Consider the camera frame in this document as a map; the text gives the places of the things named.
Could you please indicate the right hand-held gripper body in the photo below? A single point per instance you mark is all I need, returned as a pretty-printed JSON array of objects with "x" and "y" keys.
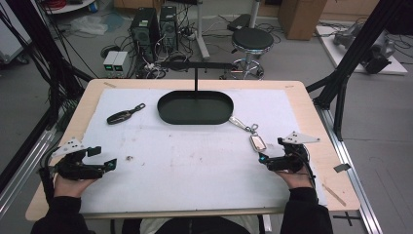
[{"x": 289, "y": 161}]

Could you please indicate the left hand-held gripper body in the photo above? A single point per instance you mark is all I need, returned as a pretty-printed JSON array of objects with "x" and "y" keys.
[{"x": 78, "y": 170}]

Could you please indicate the black car key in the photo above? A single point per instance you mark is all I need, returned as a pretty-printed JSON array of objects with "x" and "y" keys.
[{"x": 120, "y": 116}]

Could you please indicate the black key rack with tray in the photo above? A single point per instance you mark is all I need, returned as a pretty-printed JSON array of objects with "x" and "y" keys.
[{"x": 195, "y": 109}]

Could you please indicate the person's left hand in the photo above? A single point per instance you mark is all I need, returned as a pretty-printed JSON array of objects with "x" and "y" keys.
[{"x": 68, "y": 187}]

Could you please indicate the person's right hand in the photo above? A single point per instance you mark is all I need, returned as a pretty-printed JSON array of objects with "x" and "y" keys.
[{"x": 298, "y": 180}]

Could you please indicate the small grey metal piece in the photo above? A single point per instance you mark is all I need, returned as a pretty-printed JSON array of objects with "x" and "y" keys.
[{"x": 342, "y": 167}]

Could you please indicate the thin wooden stick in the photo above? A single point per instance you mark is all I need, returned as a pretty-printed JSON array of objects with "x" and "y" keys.
[{"x": 334, "y": 195}]

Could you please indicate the white table mat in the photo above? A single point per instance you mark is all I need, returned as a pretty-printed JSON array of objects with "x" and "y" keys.
[{"x": 195, "y": 169}]

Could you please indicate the grey power supply unit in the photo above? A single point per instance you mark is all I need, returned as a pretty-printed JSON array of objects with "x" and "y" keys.
[
  {"x": 109, "y": 61},
  {"x": 120, "y": 62}
]

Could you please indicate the person's lap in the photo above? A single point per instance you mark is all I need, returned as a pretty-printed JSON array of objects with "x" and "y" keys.
[{"x": 195, "y": 226}]

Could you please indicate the white floor platform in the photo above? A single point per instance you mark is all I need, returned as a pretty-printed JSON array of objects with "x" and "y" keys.
[{"x": 334, "y": 53}]

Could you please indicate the black round stool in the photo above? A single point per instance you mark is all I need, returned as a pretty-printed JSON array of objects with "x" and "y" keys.
[{"x": 252, "y": 39}]

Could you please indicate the brown cardboard box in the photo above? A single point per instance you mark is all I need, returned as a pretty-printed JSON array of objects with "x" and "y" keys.
[{"x": 300, "y": 18}]

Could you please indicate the clear plastic bag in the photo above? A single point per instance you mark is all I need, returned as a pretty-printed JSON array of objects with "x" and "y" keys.
[{"x": 89, "y": 25}]

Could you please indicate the black flat bag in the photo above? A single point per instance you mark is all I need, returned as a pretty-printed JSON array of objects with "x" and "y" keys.
[{"x": 239, "y": 22}]

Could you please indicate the black computer tower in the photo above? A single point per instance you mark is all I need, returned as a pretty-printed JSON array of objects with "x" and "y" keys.
[
  {"x": 168, "y": 27},
  {"x": 144, "y": 34}
]

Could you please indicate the grey machine on platform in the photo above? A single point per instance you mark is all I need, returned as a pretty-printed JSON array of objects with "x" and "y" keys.
[{"x": 376, "y": 53}]

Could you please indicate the white desk leg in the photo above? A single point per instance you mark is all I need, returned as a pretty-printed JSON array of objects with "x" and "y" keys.
[
  {"x": 201, "y": 32},
  {"x": 255, "y": 13}
]

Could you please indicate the white round table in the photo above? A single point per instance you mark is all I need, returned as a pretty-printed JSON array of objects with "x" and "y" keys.
[{"x": 69, "y": 7}]

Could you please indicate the aluminium rail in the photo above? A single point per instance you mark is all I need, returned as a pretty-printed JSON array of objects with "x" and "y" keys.
[
  {"x": 22, "y": 162},
  {"x": 354, "y": 182}
]

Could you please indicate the black frame strut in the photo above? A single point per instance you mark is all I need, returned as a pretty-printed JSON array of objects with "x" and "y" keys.
[
  {"x": 354, "y": 52},
  {"x": 42, "y": 42}
]

